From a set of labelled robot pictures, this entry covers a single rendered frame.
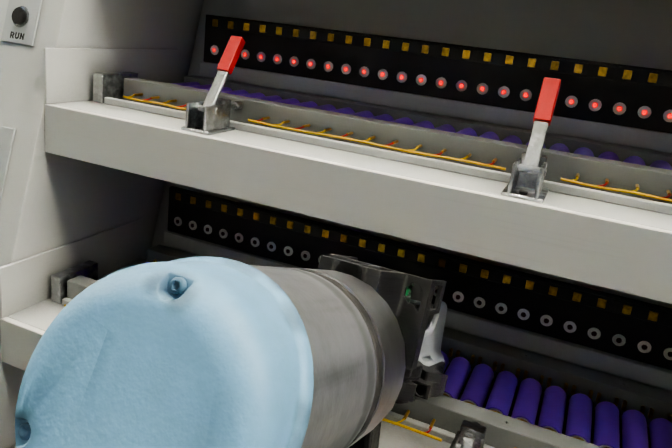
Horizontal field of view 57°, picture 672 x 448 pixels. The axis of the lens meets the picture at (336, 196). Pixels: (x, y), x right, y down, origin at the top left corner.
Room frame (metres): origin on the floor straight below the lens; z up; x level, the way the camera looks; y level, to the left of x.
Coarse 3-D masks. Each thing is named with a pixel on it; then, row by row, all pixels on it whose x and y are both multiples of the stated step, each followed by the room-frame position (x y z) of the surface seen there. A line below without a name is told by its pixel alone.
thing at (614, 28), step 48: (240, 0) 0.73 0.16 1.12; (288, 0) 0.71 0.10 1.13; (336, 0) 0.69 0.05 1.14; (384, 0) 0.67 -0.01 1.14; (432, 0) 0.65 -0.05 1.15; (480, 0) 0.63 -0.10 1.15; (528, 0) 0.62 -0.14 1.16; (576, 0) 0.60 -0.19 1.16; (624, 0) 0.59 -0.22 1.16; (528, 48) 0.61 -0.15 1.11; (576, 48) 0.60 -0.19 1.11; (624, 48) 0.58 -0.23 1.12; (480, 336) 0.61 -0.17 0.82
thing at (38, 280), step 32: (128, 224) 0.70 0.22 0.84; (32, 256) 0.59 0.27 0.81; (64, 256) 0.62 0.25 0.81; (96, 256) 0.66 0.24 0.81; (128, 256) 0.71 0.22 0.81; (224, 256) 0.69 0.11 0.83; (256, 256) 0.68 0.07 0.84; (0, 288) 0.56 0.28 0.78; (32, 288) 0.59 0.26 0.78; (64, 288) 0.61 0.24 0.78; (0, 320) 0.57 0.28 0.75; (32, 320) 0.57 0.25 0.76; (448, 320) 0.60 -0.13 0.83; (480, 320) 0.59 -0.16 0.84; (32, 352) 0.56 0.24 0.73; (544, 352) 0.57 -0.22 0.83; (576, 352) 0.55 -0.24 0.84
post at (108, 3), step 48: (0, 0) 0.60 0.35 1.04; (48, 0) 0.57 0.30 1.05; (96, 0) 0.60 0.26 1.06; (144, 0) 0.66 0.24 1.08; (192, 0) 0.73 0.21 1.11; (0, 48) 0.59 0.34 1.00; (144, 48) 0.67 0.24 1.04; (192, 48) 0.75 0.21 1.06; (0, 96) 0.59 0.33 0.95; (48, 192) 0.59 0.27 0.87; (96, 192) 0.65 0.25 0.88; (144, 192) 0.72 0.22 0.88; (0, 240) 0.57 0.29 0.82; (48, 240) 0.60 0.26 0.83; (144, 240) 0.74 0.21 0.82; (0, 336) 0.57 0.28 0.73; (0, 384) 0.58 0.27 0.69; (0, 432) 0.59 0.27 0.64
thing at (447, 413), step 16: (80, 288) 0.60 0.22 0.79; (64, 304) 0.58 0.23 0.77; (416, 400) 0.47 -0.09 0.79; (432, 400) 0.47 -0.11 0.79; (448, 400) 0.48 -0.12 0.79; (416, 416) 0.48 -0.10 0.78; (432, 416) 0.47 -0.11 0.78; (448, 416) 0.47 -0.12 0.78; (464, 416) 0.46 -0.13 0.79; (480, 416) 0.46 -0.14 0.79; (496, 416) 0.46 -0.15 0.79; (416, 432) 0.46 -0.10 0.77; (496, 432) 0.45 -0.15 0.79; (512, 432) 0.45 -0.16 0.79; (528, 432) 0.45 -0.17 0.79; (544, 432) 0.45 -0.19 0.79
